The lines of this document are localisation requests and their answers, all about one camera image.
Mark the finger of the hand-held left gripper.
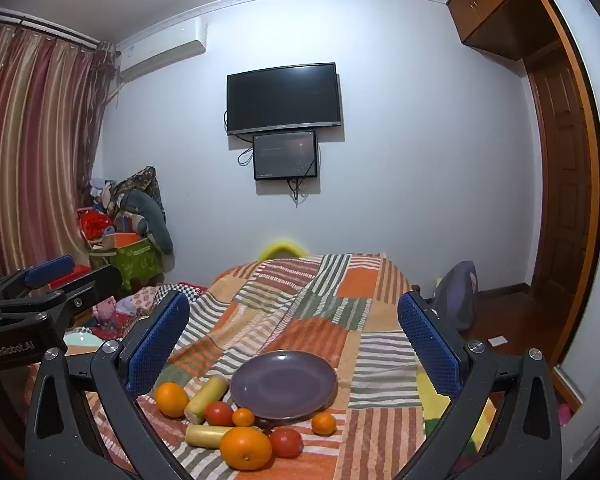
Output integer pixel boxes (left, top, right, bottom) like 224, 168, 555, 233
0, 254, 78, 307
0, 264, 123, 335

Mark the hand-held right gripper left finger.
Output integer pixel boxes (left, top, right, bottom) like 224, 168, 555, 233
25, 290, 201, 480

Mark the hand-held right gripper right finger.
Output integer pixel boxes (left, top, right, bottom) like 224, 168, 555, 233
398, 290, 565, 480

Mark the large orange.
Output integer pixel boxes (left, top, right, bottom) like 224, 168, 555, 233
154, 382, 190, 418
220, 426, 273, 471

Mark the red tomato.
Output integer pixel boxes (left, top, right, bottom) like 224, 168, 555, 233
204, 401, 236, 427
269, 427, 304, 459

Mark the purple plate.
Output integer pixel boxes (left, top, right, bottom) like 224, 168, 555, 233
229, 350, 339, 421

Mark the floral cloth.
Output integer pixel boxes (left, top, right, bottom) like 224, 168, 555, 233
92, 285, 166, 331

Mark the green storage box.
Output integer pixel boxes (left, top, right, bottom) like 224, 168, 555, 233
90, 240, 163, 293

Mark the orange box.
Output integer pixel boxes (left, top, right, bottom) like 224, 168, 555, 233
102, 231, 143, 251

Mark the red bag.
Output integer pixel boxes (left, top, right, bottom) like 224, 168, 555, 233
77, 210, 116, 243

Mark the grey purple backpack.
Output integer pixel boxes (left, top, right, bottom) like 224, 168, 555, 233
432, 260, 479, 333

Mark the checkered cloth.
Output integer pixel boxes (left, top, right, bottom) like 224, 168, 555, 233
157, 282, 208, 306

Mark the light blue bowl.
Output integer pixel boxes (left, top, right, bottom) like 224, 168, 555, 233
62, 332, 103, 356

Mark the yellow bed sheet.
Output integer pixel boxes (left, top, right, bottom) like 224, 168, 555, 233
416, 370, 496, 451

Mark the grey plush toy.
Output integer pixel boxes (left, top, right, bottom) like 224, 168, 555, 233
122, 189, 175, 256

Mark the dark patterned cushion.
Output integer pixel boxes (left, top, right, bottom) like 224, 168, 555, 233
111, 166, 167, 226

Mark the striped red curtain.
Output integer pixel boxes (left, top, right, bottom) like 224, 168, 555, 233
0, 22, 118, 286

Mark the striped patchwork blanket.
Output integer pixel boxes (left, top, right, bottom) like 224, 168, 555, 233
80, 252, 481, 480

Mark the yellow hoop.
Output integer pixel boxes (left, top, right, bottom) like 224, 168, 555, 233
259, 241, 306, 261

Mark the brown wooden door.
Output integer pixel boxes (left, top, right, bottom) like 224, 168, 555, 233
525, 55, 600, 306

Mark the white air conditioner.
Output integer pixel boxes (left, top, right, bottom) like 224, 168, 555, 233
116, 17, 207, 83

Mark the curtain rod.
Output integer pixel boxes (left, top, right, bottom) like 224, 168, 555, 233
0, 7, 116, 53

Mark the wooden overhead cabinet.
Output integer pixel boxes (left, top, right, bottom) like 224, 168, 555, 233
446, 0, 556, 61

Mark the black monitor cable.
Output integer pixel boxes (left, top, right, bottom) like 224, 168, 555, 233
287, 177, 306, 208

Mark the small black wall monitor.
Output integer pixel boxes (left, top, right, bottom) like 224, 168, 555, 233
252, 130, 319, 181

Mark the black wall television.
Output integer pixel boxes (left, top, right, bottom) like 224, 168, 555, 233
226, 62, 343, 137

